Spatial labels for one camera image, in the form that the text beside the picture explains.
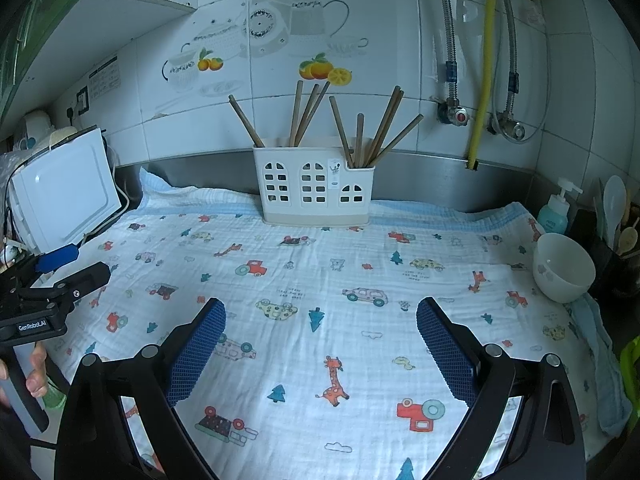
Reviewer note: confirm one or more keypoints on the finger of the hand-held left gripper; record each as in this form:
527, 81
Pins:
57, 257
90, 275

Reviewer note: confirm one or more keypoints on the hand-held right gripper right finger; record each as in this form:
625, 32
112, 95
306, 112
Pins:
447, 355

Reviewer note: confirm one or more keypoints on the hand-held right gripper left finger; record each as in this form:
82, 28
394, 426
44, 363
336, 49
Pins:
195, 355

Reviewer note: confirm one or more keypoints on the white plastic utensil holder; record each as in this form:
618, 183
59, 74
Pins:
310, 185

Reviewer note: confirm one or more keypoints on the bunch of wooden chopsticks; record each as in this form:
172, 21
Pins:
360, 140

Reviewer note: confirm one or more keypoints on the person's left hand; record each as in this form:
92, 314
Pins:
36, 380

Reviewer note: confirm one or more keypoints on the white countertop appliance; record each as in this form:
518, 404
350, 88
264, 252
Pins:
65, 190

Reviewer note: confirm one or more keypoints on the cartoon printed white cloth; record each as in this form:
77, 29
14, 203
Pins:
310, 280

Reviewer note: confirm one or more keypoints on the white bowl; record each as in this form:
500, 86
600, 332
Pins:
562, 270

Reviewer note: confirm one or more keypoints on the light blue towel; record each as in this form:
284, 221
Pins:
607, 375

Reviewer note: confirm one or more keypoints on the teal soap pump bottle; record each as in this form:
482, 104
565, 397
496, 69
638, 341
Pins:
554, 215

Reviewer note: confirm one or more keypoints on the black utensil container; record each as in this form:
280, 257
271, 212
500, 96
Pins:
607, 270

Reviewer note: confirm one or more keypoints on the green plastic object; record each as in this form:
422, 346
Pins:
631, 375

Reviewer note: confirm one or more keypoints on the wooden spoon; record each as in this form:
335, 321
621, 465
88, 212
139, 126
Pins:
627, 240

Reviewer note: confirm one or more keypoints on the white rice paddle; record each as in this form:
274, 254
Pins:
615, 205

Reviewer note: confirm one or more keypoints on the metal angle valve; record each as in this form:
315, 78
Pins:
452, 114
510, 129

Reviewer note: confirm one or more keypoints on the wall power socket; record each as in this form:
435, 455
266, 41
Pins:
82, 100

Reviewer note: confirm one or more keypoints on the printed wall sticker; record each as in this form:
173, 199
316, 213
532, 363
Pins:
105, 77

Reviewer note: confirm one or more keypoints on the wall cabinet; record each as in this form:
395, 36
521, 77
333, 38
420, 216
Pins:
60, 5

